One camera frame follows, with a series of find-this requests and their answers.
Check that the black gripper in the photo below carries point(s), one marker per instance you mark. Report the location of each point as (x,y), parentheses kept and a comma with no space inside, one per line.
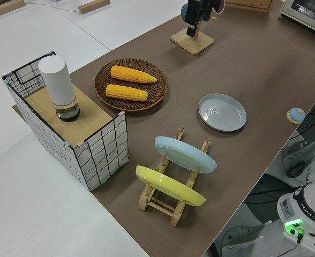
(195,13)

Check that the gray round plate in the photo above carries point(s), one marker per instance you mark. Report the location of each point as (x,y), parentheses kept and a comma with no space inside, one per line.
(221,112)

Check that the light blue plate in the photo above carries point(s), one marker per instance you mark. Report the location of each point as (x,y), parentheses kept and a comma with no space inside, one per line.
(184,155)

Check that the yellow plate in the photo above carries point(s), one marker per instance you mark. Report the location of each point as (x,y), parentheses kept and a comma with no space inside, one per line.
(168,185)

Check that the teal mug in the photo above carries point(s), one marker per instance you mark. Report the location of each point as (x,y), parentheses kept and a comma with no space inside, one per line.
(183,12)

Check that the wooden mug tree stand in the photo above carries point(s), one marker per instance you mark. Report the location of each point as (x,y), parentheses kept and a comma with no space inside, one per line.
(195,45)

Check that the pink mug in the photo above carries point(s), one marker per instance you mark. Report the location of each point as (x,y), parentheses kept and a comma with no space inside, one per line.
(220,5)

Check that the brown table mat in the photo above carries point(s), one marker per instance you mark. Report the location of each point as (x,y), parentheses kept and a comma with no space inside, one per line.
(227,67)

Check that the wooden drawer box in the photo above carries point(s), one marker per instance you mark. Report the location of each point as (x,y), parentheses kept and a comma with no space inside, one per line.
(248,4)

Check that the brown wicker tray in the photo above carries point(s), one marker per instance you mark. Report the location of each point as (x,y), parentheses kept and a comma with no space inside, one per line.
(158,93)

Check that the long yellow corn cob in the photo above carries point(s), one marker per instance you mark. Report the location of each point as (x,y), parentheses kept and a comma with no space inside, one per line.
(130,74)

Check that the short yellow corn cob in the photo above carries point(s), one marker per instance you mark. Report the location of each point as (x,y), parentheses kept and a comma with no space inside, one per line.
(125,92)

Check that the cream toaster oven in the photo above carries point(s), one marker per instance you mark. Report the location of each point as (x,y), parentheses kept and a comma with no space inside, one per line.
(302,13)

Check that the wooden block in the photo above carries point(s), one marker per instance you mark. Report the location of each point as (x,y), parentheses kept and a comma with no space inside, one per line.
(4,9)
(93,6)

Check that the wooden board shelf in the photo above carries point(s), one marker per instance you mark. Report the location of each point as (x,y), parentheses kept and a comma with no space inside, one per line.
(89,117)

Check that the white cylinder humidifier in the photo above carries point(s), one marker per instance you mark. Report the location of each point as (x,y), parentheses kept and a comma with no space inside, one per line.
(57,80)

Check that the gray power strip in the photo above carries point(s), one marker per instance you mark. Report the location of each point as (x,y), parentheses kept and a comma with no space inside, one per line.
(298,150)

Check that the black round plug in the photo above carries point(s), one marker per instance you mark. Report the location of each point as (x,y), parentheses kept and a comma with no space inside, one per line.
(294,171)

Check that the wooden dish rack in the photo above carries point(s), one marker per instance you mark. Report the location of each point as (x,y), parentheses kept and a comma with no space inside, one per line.
(175,218)

